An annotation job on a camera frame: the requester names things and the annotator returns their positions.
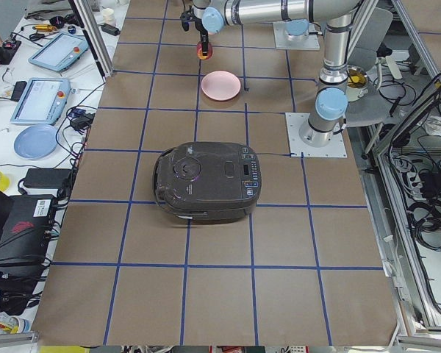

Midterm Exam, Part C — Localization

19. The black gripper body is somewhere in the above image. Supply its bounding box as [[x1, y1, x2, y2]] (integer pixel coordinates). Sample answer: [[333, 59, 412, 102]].
[[180, 5, 209, 46]]

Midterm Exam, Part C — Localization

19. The red apple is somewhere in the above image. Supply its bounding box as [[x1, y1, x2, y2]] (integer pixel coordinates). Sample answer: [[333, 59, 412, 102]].
[[196, 42, 213, 60]]

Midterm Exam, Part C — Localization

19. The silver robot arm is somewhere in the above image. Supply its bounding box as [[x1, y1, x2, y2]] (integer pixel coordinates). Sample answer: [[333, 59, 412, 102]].
[[180, 0, 359, 148]]

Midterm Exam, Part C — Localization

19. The pink plate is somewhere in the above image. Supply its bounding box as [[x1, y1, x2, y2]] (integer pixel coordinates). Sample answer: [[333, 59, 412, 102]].
[[201, 71, 241, 101]]

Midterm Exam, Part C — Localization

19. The blue plate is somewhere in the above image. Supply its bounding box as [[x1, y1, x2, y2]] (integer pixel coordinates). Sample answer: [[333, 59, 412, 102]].
[[13, 124, 57, 160]]

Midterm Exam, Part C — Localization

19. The far teach pendant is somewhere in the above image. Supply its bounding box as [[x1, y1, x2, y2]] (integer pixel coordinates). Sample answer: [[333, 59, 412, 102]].
[[28, 33, 89, 72]]

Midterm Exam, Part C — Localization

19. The teach pendant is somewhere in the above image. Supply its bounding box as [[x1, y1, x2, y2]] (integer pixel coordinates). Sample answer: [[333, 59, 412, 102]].
[[28, 33, 89, 72], [10, 77, 71, 125]]

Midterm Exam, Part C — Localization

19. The dark grey rice cooker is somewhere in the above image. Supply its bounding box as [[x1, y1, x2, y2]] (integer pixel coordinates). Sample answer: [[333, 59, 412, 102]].
[[152, 141, 262, 221]]

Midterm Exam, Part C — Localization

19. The near teach pendant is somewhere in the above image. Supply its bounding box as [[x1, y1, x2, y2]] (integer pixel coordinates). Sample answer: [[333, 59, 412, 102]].
[[10, 77, 71, 125]]

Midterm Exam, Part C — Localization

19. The black power adapter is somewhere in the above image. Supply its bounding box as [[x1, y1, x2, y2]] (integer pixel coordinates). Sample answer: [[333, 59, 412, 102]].
[[22, 168, 71, 192]]

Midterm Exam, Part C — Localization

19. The black computer box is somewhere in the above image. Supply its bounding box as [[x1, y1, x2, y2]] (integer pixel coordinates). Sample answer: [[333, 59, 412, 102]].
[[0, 191, 57, 277]]

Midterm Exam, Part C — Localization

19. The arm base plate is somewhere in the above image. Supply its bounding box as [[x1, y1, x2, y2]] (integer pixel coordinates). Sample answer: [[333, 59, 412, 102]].
[[273, 19, 320, 51], [285, 113, 347, 158]]

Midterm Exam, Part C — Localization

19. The aluminium frame post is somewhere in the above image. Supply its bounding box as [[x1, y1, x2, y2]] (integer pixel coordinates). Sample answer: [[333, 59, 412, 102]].
[[68, 0, 113, 78]]

